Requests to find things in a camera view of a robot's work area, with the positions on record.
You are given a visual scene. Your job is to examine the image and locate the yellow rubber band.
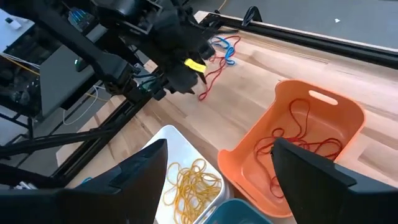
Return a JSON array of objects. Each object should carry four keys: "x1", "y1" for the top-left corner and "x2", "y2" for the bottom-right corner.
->
[
  {"x1": 163, "y1": 161, "x2": 187, "y2": 208},
  {"x1": 163, "y1": 183, "x2": 218, "y2": 224}
]

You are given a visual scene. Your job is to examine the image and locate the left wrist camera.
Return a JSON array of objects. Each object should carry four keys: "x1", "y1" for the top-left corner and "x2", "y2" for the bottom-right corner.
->
[{"x1": 93, "y1": 0, "x2": 164, "y2": 35}]

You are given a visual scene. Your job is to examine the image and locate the silver bracket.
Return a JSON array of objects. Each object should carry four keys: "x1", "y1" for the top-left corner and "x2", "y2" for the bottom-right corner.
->
[{"x1": 14, "y1": 181, "x2": 38, "y2": 190}]

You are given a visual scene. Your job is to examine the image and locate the black frame clamp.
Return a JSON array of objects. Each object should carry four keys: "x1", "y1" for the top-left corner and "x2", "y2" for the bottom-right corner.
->
[{"x1": 241, "y1": 6, "x2": 263, "y2": 27}]

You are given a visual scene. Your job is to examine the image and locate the rubber bands top left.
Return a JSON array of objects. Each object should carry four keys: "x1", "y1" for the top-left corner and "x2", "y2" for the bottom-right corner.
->
[{"x1": 211, "y1": 36, "x2": 236, "y2": 66}]

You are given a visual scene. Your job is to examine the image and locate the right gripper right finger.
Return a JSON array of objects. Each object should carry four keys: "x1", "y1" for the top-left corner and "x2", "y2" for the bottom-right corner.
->
[{"x1": 271, "y1": 138, "x2": 398, "y2": 224}]

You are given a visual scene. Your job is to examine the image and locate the backlit computer keyboard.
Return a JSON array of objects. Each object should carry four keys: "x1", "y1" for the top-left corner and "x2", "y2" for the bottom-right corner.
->
[{"x1": 67, "y1": 8, "x2": 96, "y2": 32}]

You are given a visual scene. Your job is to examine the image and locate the long red rubber band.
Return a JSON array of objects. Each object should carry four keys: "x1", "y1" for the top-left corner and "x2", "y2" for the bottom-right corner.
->
[{"x1": 288, "y1": 98, "x2": 312, "y2": 142}]

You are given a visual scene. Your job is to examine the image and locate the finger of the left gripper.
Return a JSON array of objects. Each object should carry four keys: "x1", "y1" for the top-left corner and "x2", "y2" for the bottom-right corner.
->
[
  {"x1": 184, "y1": 58, "x2": 208, "y2": 85},
  {"x1": 167, "y1": 65, "x2": 199, "y2": 95}
]

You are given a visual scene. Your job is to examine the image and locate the orange plastic basket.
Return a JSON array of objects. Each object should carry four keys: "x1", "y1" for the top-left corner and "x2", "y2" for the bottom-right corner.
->
[{"x1": 216, "y1": 79, "x2": 367, "y2": 218}]

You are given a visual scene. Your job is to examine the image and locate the teal plastic basket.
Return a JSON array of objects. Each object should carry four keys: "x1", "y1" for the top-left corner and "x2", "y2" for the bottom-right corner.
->
[{"x1": 201, "y1": 198, "x2": 275, "y2": 224}]

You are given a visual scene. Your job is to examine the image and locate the white plastic basket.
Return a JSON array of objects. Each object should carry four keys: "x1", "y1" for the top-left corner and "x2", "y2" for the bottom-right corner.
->
[{"x1": 141, "y1": 124, "x2": 231, "y2": 224}]

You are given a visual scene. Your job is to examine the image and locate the pile of yellow rubber bands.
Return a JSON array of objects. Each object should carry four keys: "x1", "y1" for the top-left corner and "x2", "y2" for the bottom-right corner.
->
[{"x1": 166, "y1": 157, "x2": 223, "y2": 200}]

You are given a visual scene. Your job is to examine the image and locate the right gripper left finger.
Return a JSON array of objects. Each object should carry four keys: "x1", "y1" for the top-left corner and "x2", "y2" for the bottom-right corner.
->
[{"x1": 0, "y1": 138, "x2": 169, "y2": 224}]

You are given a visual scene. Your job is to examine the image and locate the dark grey desk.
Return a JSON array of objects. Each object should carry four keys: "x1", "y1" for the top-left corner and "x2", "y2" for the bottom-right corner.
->
[{"x1": 39, "y1": 45, "x2": 100, "y2": 119}]

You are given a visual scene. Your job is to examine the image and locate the black computer mouse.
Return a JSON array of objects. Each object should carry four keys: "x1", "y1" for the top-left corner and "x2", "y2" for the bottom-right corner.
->
[{"x1": 73, "y1": 57, "x2": 90, "y2": 73}]

